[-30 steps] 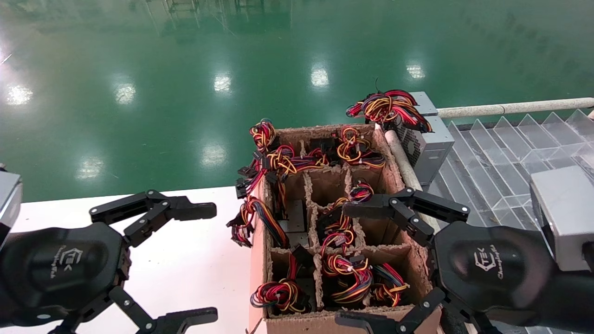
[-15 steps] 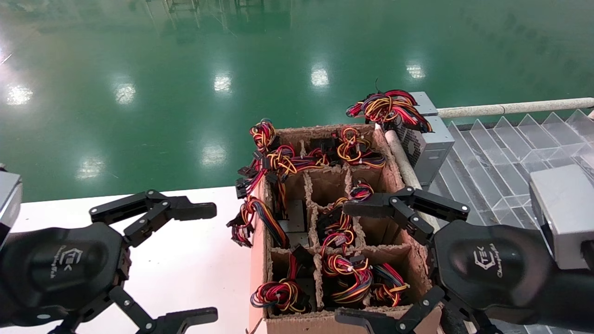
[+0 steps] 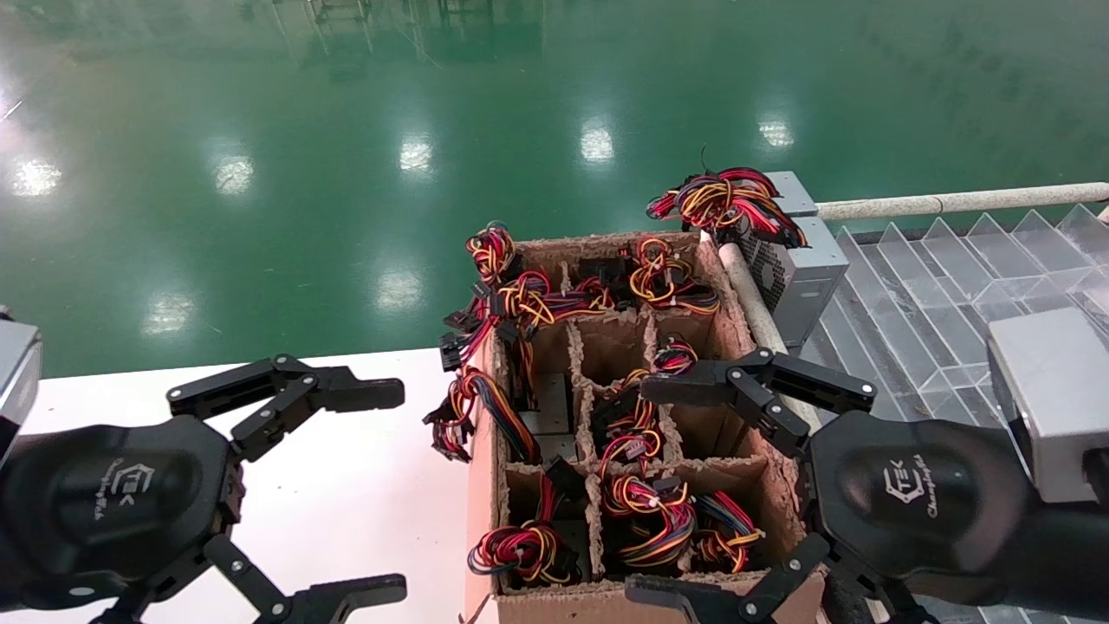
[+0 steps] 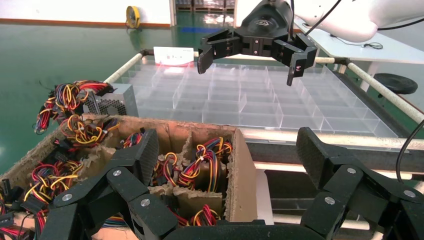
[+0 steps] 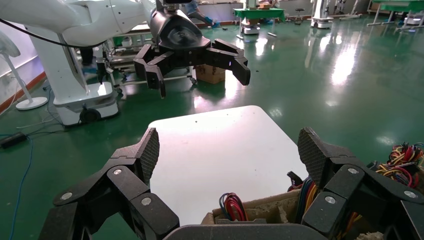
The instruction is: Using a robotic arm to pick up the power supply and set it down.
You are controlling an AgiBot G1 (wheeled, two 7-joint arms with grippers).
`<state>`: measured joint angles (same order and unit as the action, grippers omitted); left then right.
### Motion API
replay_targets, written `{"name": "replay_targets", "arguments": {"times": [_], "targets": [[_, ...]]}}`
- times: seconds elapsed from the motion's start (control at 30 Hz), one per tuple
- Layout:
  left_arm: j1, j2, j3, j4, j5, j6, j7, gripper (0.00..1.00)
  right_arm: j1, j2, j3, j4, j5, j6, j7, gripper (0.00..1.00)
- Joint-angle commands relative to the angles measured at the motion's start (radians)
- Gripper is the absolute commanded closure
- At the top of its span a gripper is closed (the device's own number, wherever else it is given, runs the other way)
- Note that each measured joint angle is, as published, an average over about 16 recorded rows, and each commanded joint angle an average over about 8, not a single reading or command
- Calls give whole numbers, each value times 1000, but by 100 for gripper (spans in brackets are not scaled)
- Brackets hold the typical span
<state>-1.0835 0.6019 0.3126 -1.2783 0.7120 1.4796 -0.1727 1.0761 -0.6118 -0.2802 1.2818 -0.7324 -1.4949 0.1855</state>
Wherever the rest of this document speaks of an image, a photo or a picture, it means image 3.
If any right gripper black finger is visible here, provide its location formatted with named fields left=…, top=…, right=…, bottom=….
left=639, top=347, right=878, bottom=458
left=624, top=530, right=941, bottom=624

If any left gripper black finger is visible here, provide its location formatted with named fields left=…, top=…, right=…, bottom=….
left=91, top=533, right=408, bottom=624
left=167, top=354, right=406, bottom=463

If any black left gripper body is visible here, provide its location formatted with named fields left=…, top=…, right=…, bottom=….
left=0, top=414, right=248, bottom=612

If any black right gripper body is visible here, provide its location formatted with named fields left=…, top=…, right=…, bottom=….
left=807, top=409, right=1041, bottom=608

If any grey power supply with cables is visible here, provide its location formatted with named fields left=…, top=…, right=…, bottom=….
left=645, top=171, right=820, bottom=228
left=676, top=166, right=851, bottom=348

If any transparent acrylic divider rack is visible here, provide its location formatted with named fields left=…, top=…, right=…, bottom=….
left=801, top=204, right=1109, bottom=624

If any cardboard box with dividers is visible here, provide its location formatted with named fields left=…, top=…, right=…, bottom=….
left=464, top=230, right=828, bottom=624

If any power supply with cable bundle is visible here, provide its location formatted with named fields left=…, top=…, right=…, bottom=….
left=576, top=236, right=722, bottom=317
left=423, top=364, right=577, bottom=465
left=602, top=472, right=698, bottom=573
left=468, top=459, right=590, bottom=586
left=439, top=221, right=577, bottom=408
left=589, top=368, right=664, bottom=473
left=693, top=490, right=768, bottom=575
left=650, top=336, right=698, bottom=375

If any white rail pipe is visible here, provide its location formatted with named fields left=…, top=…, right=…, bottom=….
left=819, top=182, right=1109, bottom=222
left=721, top=243, right=824, bottom=430

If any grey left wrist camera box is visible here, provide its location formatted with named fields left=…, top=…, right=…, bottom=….
left=0, top=308, right=42, bottom=465

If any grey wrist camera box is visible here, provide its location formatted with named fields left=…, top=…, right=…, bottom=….
left=0, top=308, right=42, bottom=465
left=988, top=305, right=1109, bottom=504

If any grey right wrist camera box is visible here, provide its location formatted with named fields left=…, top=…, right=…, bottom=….
left=988, top=305, right=1109, bottom=504

